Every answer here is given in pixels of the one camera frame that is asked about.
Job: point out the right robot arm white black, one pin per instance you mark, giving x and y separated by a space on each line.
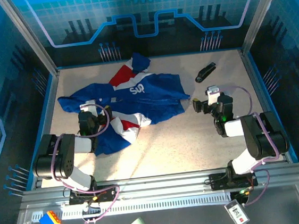
259 135

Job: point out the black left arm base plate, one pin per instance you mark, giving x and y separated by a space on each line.
107 193

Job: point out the aluminium side frame rail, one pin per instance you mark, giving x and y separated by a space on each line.
47 122
262 100

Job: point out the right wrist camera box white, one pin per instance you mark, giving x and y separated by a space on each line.
213 94

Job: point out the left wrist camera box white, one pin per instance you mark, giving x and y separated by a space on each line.
88 106

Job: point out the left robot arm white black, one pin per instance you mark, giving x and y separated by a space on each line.
63 155

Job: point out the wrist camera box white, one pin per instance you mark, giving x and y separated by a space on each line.
213 94
88 106

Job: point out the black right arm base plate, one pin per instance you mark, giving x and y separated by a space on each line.
218 181

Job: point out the blue red white jacket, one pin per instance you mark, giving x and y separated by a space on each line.
148 101

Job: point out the black stapler-shaped tool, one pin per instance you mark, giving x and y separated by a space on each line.
204 72

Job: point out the blue block with orange studs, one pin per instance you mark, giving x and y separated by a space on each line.
50 222

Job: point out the white badge card with holder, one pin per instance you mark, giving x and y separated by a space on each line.
237 213

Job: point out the aluminium front frame rail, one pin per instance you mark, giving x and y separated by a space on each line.
162 184

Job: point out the aluminium frame post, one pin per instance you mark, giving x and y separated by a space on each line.
260 12
28 36

